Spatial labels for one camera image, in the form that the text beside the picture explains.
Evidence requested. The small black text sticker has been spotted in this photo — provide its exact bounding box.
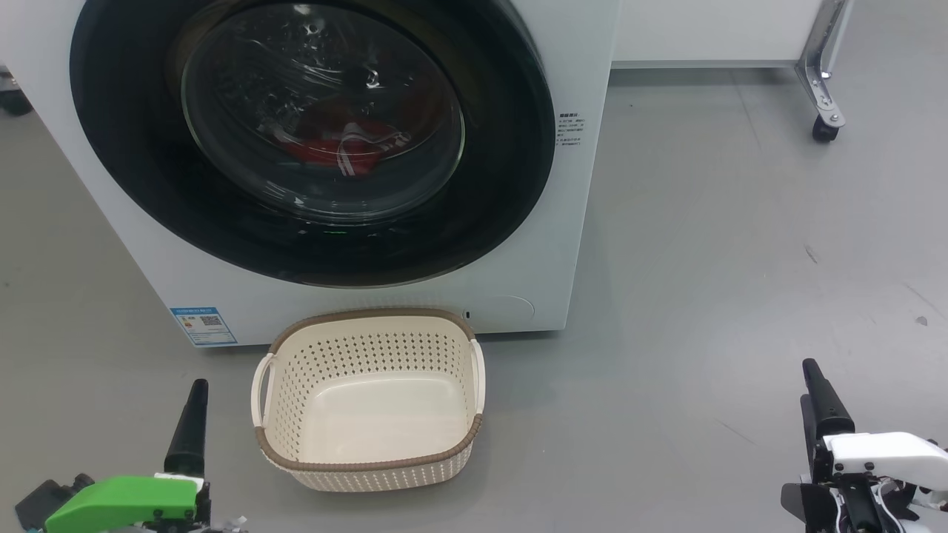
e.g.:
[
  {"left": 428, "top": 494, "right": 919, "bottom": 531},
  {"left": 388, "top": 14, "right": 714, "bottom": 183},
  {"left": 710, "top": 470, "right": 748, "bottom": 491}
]
[{"left": 557, "top": 113, "right": 586, "bottom": 149}]

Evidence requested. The red garment with white stripes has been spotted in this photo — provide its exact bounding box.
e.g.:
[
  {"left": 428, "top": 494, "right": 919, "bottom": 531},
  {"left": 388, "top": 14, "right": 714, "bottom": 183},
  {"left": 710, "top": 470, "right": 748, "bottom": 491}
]
[{"left": 278, "top": 122, "right": 404, "bottom": 178}]

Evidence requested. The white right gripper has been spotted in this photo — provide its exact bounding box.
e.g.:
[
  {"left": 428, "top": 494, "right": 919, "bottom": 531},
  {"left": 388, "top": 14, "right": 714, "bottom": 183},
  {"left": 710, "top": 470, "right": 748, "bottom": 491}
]
[{"left": 781, "top": 359, "right": 948, "bottom": 533}]

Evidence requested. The round white filter cover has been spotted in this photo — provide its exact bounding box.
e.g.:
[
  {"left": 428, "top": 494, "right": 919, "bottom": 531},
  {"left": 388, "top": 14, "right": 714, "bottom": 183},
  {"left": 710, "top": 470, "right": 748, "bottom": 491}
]
[{"left": 463, "top": 295, "right": 535, "bottom": 326}]

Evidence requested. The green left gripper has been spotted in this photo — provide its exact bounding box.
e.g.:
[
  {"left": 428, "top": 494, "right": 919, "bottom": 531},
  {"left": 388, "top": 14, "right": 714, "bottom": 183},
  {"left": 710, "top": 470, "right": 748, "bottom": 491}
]
[{"left": 44, "top": 379, "right": 212, "bottom": 533}]

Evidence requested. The black caster wheel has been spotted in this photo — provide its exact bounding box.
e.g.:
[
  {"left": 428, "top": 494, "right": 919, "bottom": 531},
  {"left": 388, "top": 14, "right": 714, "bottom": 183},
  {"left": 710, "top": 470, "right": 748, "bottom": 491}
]
[{"left": 0, "top": 67, "right": 34, "bottom": 117}]

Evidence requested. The white front-load washing machine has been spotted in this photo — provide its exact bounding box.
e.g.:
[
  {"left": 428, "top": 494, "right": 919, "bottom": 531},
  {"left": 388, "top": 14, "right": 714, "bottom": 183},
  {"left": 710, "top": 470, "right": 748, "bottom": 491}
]
[{"left": 0, "top": 0, "right": 621, "bottom": 349}]

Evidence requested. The cream perforated laundry basket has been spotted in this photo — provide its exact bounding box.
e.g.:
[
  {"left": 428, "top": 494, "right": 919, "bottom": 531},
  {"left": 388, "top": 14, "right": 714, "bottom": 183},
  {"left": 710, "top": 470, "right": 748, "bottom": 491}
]
[{"left": 250, "top": 307, "right": 487, "bottom": 493}]

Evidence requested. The black glass washer door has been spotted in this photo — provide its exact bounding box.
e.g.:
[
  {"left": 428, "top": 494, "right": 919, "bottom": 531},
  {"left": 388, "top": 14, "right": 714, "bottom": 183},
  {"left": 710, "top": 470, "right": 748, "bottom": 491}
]
[{"left": 70, "top": 0, "right": 556, "bottom": 288}]

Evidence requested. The metal leg with caster wheel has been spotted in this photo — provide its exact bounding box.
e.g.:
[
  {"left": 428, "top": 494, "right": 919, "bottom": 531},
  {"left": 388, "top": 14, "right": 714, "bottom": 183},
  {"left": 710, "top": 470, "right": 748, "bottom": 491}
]
[{"left": 795, "top": 0, "right": 855, "bottom": 144}]

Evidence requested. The white cabinet panel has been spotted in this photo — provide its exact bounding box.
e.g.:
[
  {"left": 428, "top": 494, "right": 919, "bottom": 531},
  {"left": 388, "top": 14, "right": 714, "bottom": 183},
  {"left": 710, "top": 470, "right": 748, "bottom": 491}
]
[{"left": 612, "top": 0, "right": 827, "bottom": 70}]

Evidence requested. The blue energy label sticker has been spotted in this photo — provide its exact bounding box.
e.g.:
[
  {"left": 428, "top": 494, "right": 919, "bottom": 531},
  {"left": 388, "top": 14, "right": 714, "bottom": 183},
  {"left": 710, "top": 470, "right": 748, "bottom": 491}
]
[{"left": 170, "top": 306, "right": 238, "bottom": 347}]

